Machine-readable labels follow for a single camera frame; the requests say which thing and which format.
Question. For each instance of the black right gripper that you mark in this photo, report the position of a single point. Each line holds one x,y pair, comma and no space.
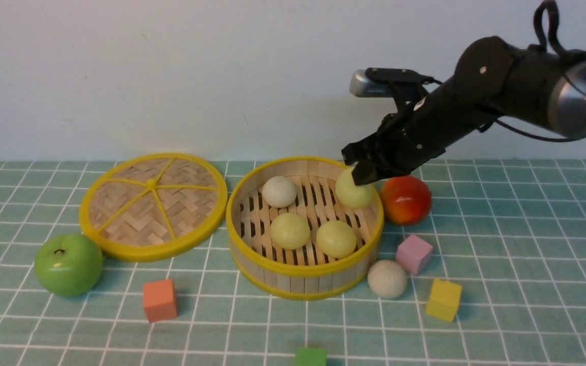
413,137

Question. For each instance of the yellow bun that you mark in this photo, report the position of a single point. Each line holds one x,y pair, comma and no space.
290,231
336,239
351,195

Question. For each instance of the white bun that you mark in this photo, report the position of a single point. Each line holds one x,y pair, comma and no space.
387,279
279,192

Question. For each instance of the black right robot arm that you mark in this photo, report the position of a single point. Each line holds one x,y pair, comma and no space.
492,79

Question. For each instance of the bamboo steamer tray yellow rim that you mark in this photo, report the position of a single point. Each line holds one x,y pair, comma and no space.
307,273

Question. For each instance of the bamboo steamer lid yellow rim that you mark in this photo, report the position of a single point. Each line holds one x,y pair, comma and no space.
154,207

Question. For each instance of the red orange tomato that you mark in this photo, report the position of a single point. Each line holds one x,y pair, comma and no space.
406,200

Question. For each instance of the pink wooden cube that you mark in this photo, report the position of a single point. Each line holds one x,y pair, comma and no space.
413,254

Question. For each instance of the yellow wooden cube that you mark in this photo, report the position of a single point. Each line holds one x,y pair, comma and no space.
444,300

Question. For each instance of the green checkered tablecloth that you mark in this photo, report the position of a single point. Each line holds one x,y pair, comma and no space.
511,232

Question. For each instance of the green wooden cube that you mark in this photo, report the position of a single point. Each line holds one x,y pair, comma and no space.
308,356

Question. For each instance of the orange wooden cube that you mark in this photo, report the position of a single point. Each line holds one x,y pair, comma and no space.
159,300

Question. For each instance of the green apple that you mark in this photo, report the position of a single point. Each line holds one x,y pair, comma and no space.
69,265

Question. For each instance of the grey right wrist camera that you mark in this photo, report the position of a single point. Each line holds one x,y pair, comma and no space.
386,83

